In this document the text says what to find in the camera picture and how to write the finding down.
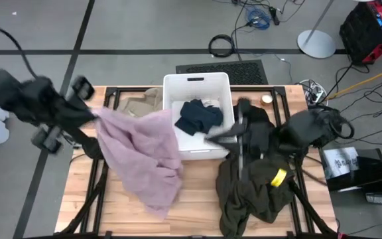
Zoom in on yellow tape strip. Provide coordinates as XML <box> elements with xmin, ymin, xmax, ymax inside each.
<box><xmin>270</xmin><ymin>168</ymin><xmax>288</xmax><ymax>187</ymax></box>

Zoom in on black and red case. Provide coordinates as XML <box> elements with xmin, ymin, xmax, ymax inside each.
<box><xmin>339</xmin><ymin>0</ymin><xmax>382</xmax><ymax>66</ymax></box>

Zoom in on white power strip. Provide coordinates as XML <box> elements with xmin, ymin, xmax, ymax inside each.
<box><xmin>298</xmin><ymin>78</ymin><xmax>328</xmax><ymax>106</ymax></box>

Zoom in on grey floor stand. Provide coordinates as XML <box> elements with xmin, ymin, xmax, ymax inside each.
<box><xmin>296</xmin><ymin>0</ymin><xmax>337</xmax><ymax>60</ymax></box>

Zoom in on black power adapter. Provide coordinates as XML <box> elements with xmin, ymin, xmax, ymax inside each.
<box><xmin>269</xmin><ymin>6</ymin><xmax>281</xmax><ymax>27</ymax></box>

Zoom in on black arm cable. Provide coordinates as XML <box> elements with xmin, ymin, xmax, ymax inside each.
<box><xmin>323</xmin><ymin>108</ymin><xmax>356</xmax><ymax>141</ymax></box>
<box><xmin>0</xmin><ymin>25</ymin><xmax>40</xmax><ymax>80</ymax></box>

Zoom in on brown tape roll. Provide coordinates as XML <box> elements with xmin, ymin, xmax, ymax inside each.
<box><xmin>259</xmin><ymin>94</ymin><xmax>274</xmax><ymax>107</ymax></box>

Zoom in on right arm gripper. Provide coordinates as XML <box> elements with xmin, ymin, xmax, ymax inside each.
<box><xmin>204</xmin><ymin>97</ymin><xmax>271</xmax><ymax>180</ymax></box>

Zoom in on grey flat device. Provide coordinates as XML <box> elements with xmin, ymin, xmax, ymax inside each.
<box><xmin>365</xmin><ymin>191</ymin><xmax>382</xmax><ymax>205</ymax></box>

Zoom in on black perforated floor mat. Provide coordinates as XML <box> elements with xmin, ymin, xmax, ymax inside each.
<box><xmin>176</xmin><ymin>59</ymin><xmax>269</xmax><ymax>86</ymax></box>

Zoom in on black coiled floor cable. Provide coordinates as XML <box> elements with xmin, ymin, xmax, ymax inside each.
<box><xmin>208</xmin><ymin>34</ymin><xmax>235</xmax><ymax>58</ymax></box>

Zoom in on white printed box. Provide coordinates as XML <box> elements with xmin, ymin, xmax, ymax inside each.
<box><xmin>322</xmin><ymin>147</ymin><xmax>360</xmax><ymax>180</ymax></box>

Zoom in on pink fuzzy garment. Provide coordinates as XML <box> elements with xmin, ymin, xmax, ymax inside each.
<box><xmin>93</xmin><ymin>106</ymin><xmax>184</xmax><ymax>220</ymax></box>

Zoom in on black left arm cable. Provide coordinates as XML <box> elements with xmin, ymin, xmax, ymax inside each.
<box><xmin>0</xmin><ymin>25</ymin><xmax>40</xmax><ymax>80</ymax></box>

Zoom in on blue coiled cable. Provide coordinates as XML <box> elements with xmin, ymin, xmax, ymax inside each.
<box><xmin>245</xmin><ymin>7</ymin><xmax>271</xmax><ymax>31</ymax></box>

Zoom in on navy blue garment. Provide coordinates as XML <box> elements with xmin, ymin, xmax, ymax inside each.
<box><xmin>174</xmin><ymin>98</ymin><xmax>224</xmax><ymax>136</ymax></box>

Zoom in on beige trousers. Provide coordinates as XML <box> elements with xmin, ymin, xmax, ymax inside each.
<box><xmin>116</xmin><ymin>86</ymin><xmax>164</xmax><ymax>118</ymax></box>

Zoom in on black furniture panel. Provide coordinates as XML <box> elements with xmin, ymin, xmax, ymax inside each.
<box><xmin>325</xmin><ymin>148</ymin><xmax>382</xmax><ymax>200</ymax></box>

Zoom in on black power cable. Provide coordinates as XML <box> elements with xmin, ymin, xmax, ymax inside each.
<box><xmin>323</xmin><ymin>62</ymin><xmax>356</xmax><ymax>103</ymax></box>

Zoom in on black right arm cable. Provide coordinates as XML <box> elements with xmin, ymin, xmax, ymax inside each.
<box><xmin>323</xmin><ymin>108</ymin><xmax>356</xmax><ymax>141</ymax></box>

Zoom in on white plastic woven basket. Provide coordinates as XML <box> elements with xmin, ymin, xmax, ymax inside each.
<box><xmin>162</xmin><ymin>72</ymin><xmax>238</xmax><ymax>161</ymax></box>

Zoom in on cream white garment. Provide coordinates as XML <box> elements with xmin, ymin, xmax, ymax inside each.
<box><xmin>200</xmin><ymin>98</ymin><xmax>222</xmax><ymax>110</ymax></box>

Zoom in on olive green sweatshirt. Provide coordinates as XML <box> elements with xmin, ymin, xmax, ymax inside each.
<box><xmin>216</xmin><ymin>151</ymin><xmax>296</xmax><ymax>238</ymax></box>

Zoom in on black metal table frame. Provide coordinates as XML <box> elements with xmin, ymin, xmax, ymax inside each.
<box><xmin>56</xmin><ymin>85</ymin><xmax>340</xmax><ymax>239</ymax></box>

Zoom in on yellow cable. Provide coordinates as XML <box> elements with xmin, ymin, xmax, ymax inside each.
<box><xmin>326</xmin><ymin>64</ymin><xmax>382</xmax><ymax>100</ymax></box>

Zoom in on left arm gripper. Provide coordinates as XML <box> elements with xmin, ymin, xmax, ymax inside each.
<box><xmin>31</xmin><ymin>75</ymin><xmax>96</xmax><ymax>155</ymax></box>

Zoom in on black garment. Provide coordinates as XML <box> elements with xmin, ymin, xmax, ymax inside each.
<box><xmin>232</xmin><ymin>98</ymin><xmax>278</xmax><ymax>160</ymax></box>

